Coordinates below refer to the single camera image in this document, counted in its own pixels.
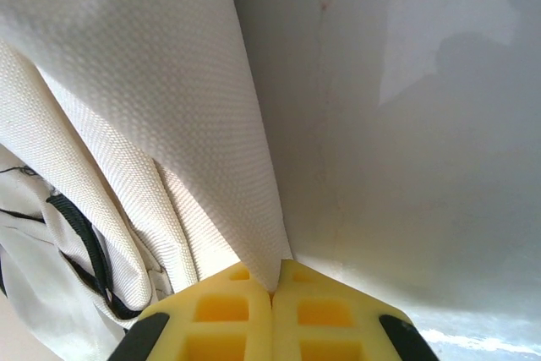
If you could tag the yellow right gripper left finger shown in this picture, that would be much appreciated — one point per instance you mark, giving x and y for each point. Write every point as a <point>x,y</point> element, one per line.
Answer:
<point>220,327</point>

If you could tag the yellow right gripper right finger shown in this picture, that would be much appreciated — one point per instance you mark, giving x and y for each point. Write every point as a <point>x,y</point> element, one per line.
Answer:
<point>329,327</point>

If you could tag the cream canvas backpack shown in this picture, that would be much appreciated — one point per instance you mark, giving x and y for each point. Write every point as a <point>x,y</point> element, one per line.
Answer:
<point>160,90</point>

